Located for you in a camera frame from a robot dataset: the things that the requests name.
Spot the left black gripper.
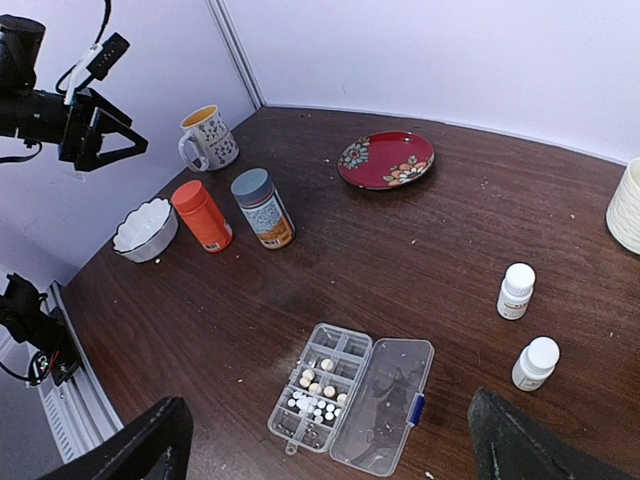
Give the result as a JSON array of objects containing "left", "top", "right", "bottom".
[{"left": 1, "top": 14, "right": 148, "bottom": 172}]

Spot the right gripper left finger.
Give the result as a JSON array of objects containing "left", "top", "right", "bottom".
[{"left": 43, "top": 397, "right": 194, "bottom": 479}]

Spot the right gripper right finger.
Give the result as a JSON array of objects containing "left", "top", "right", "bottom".
[{"left": 467, "top": 388, "right": 631, "bottom": 480}]

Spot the white pill bottle front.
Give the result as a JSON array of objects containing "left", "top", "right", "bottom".
[{"left": 511, "top": 337, "right": 560, "bottom": 392}]

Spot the white pill bottle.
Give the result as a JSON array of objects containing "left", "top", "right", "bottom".
[
  {"left": 511, "top": 337, "right": 560, "bottom": 392},
  {"left": 496, "top": 263, "right": 536, "bottom": 321}
]

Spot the orange pill bottle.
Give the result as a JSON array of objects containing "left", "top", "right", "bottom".
[{"left": 171, "top": 180, "right": 234, "bottom": 253}]

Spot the clear plastic pill organizer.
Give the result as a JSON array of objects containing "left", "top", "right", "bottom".
[{"left": 267, "top": 323, "right": 435, "bottom": 477}]

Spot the grey lid pill bottle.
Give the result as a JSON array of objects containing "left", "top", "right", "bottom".
[{"left": 230, "top": 168, "right": 295, "bottom": 250}]

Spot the yellow interior floral mug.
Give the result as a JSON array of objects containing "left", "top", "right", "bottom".
[{"left": 178, "top": 105, "right": 240, "bottom": 172}]

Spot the white scalloped bowl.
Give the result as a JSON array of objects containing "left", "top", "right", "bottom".
[{"left": 112, "top": 198, "right": 179, "bottom": 264}]

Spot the cream textured mug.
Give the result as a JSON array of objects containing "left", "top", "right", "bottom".
[{"left": 605, "top": 157, "right": 640, "bottom": 255}]

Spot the red floral plate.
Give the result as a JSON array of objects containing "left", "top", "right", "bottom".
[{"left": 337, "top": 131, "right": 435, "bottom": 191}]

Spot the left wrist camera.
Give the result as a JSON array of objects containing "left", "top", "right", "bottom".
[{"left": 56, "top": 33, "right": 130, "bottom": 106}]

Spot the left aluminium frame post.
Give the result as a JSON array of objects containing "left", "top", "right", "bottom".
[{"left": 207, "top": 0, "right": 267, "bottom": 110}]

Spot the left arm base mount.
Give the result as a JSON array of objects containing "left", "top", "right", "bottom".
[{"left": 1, "top": 273, "right": 81, "bottom": 387}]

